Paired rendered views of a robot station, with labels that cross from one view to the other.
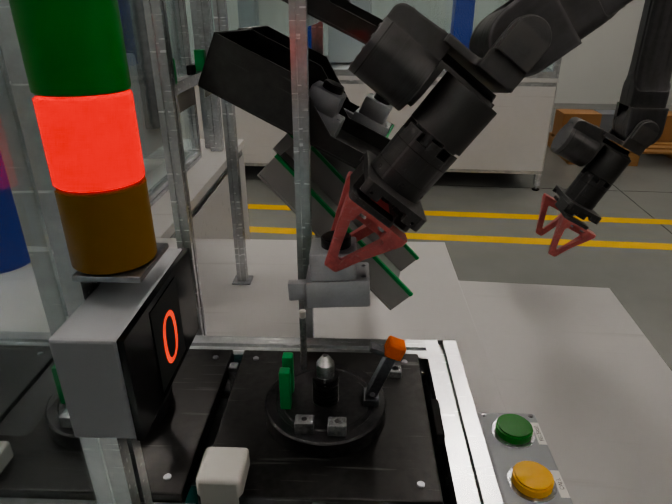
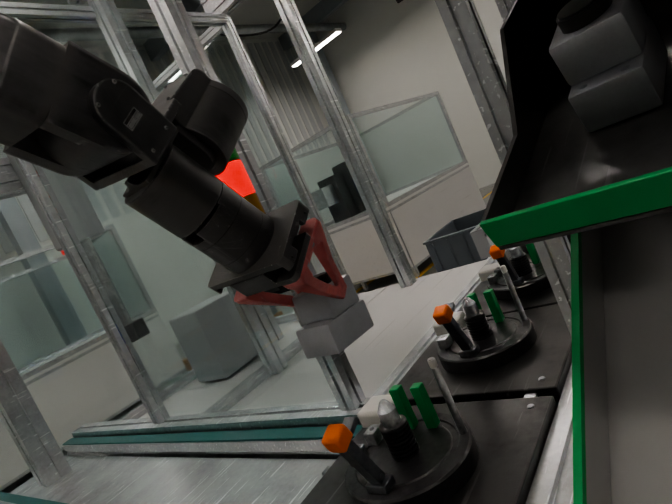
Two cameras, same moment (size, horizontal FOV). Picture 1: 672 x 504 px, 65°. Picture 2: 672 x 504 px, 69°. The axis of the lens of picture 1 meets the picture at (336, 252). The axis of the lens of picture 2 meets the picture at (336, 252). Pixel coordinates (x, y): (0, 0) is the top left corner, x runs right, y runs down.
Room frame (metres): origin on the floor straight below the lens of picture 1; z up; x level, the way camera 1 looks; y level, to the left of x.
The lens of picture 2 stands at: (0.78, -0.35, 1.26)
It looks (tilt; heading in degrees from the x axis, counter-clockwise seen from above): 6 degrees down; 127
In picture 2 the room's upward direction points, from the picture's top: 24 degrees counter-clockwise
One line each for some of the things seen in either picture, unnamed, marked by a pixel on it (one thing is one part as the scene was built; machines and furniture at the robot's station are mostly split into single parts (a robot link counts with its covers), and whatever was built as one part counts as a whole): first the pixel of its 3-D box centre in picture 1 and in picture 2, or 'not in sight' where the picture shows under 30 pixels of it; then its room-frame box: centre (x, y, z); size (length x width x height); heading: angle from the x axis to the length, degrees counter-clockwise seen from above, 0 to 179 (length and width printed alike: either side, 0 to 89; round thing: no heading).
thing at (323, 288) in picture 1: (327, 267); (333, 305); (0.48, 0.01, 1.16); 0.08 x 0.04 x 0.07; 88
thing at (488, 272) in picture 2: not in sight; (519, 261); (0.50, 0.51, 1.01); 0.24 x 0.24 x 0.13; 88
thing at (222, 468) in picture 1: (223, 476); (383, 416); (0.39, 0.11, 0.97); 0.05 x 0.05 x 0.04; 88
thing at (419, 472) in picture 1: (325, 418); (417, 476); (0.48, 0.01, 0.96); 0.24 x 0.24 x 0.02; 88
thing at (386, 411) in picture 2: (325, 364); (387, 411); (0.48, 0.01, 1.04); 0.02 x 0.02 x 0.03
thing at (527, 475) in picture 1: (531, 481); not in sight; (0.39, -0.20, 0.96); 0.04 x 0.04 x 0.02
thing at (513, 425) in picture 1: (513, 431); not in sight; (0.46, -0.20, 0.96); 0.04 x 0.04 x 0.02
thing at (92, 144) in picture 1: (91, 137); (231, 183); (0.29, 0.14, 1.34); 0.05 x 0.05 x 0.05
